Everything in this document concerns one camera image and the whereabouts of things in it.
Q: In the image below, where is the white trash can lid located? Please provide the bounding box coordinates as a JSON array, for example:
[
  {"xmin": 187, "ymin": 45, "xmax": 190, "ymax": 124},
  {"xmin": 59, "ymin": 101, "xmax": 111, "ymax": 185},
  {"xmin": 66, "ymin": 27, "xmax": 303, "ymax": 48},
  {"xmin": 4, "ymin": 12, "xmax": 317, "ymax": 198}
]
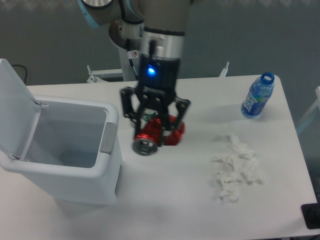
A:
[{"xmin": 0, "ymin": 58, "xmax": 48, "ymax": 160}]

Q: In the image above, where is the blue plastic bottle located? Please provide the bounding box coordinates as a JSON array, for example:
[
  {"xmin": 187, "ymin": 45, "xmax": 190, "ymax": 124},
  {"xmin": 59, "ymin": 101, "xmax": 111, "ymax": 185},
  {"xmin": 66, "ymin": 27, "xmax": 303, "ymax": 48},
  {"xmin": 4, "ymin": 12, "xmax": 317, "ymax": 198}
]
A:
[{"xmin": 241, "ymin": 71, "xmax": 275, "ymax": 119}]

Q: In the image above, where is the crumpled white tissue lower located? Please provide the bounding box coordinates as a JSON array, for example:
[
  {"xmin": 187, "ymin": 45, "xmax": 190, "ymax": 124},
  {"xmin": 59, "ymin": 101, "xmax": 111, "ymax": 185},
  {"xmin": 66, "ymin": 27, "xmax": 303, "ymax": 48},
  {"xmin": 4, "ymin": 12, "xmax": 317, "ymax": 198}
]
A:
[{"xmin": 217, "ymin": 175, "xmax": 240, "ymax": 203}]

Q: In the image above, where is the white metal frame bracket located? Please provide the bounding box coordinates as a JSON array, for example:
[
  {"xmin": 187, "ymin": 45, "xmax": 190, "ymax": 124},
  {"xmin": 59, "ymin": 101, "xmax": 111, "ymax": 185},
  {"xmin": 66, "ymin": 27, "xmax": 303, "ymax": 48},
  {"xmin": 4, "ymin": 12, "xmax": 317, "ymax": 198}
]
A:
[{"xmin": 86, "ymin": 61, "xmax": 231, "ymax": 84}]

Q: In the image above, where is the black floor cable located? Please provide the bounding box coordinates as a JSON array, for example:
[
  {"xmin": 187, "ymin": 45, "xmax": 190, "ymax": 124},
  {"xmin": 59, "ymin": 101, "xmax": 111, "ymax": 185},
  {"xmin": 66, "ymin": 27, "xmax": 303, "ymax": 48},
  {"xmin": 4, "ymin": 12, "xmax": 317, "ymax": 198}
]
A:
[{"xmin": 11, "ymin": 64, "xmax": 28, "ymax": 84}]

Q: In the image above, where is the crumpled white tissue upper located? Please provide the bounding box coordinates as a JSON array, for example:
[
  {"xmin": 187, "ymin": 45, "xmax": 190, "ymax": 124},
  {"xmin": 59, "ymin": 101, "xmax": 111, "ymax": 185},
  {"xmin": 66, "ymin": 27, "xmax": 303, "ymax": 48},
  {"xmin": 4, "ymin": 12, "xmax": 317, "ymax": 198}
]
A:
[{"xmin": 211, "ymin": 133, "xmax": 263, "ymax": 184}]

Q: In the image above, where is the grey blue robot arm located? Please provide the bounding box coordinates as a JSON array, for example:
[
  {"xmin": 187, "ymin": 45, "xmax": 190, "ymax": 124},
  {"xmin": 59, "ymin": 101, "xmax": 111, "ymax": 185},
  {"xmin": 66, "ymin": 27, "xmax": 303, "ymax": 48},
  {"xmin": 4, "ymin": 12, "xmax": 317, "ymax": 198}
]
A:
[{"xmin": 78, "ymin": 0, "xmax": 192, "ymax": 148}]

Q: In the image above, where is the crumpled white tissue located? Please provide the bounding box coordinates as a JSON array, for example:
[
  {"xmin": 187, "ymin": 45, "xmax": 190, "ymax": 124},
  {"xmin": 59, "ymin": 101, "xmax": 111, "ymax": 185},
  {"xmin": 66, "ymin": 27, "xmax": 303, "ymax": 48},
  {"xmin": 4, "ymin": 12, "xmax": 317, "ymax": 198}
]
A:
[
  {"xmin": 211, "ymin": 133, "xmax": 263, "ymax": 184},
  {"xmin": 217, "ymin": 175, "xmax": 240, "ymax": 203}
]

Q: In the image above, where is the red soda can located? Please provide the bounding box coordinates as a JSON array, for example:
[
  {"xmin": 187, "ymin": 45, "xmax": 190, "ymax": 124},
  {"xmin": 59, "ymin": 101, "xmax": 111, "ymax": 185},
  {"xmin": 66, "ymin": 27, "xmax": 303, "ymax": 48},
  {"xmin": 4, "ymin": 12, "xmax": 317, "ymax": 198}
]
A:
[{"xmin": 132, "ymin": 115, "xmax": 185, "ymax": 156}]

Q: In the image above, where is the black device at edge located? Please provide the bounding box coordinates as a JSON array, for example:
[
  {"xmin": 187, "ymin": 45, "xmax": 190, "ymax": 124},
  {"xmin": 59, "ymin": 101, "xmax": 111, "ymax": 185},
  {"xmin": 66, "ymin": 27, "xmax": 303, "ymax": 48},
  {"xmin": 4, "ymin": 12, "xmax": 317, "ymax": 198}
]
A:
[{"xmin": 301, "ymin": 203, "xmax": 320, "ymax": 230}]

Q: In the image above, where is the clear green label bottle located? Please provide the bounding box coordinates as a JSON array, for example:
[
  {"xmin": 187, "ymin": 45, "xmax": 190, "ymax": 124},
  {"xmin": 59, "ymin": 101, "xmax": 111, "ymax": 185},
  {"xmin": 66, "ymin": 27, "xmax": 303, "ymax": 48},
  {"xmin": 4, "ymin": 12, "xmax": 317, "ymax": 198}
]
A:
[{"xmin": 142, "ymin": 108, "xmax": 157, "ymax": 123}]

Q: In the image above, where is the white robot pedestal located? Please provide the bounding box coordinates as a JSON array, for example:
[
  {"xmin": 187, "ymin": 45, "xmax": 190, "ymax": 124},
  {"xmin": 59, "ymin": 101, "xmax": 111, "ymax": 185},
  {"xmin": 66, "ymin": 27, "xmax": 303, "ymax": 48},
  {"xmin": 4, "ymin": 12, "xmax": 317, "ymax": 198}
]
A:
[{"xmin": 108, "ymin": 19, "xmax": 146, "ymax": 82}]

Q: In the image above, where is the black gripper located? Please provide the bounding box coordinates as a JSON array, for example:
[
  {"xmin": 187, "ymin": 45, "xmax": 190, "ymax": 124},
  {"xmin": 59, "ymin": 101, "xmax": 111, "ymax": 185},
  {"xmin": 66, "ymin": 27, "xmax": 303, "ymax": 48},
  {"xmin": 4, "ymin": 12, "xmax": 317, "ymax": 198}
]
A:
[{"xmin": 120, "ymin": 39, "xmax": 191, "ymax": 147}]

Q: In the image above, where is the white trash can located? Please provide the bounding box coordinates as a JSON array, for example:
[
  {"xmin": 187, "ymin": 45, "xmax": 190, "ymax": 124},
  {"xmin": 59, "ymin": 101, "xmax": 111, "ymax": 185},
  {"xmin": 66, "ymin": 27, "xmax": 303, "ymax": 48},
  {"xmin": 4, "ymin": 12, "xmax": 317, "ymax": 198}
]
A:
[{"xmin": 0, "ymin": 95, "xmax": 122, "ymax": 205}]

